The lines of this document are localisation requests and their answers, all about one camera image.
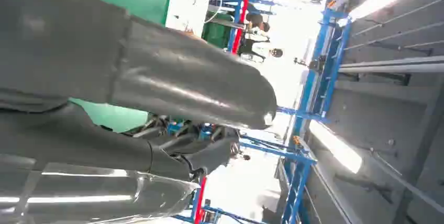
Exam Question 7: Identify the grey ceiling conduit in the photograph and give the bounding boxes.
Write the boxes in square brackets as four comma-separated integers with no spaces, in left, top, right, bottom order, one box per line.
[338,55,444,75]

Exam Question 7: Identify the red steel post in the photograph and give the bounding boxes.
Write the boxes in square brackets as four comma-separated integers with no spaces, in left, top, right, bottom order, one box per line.
[193,176,208,224]
[230,0,254,55]

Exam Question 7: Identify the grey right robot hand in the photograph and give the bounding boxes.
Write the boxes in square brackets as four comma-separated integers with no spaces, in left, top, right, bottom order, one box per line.
[0,0,278,224]

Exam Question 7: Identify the blue steel rack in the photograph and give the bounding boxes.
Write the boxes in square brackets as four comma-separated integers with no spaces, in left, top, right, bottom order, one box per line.
[277,5,353,224]

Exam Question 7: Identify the green crate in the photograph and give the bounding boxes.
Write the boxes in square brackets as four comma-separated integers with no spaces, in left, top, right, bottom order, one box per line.
[202,12,234,49]

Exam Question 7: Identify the person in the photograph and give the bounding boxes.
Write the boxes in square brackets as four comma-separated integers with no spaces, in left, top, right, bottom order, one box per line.
[244,12,271,33]
[238,33,284,61]

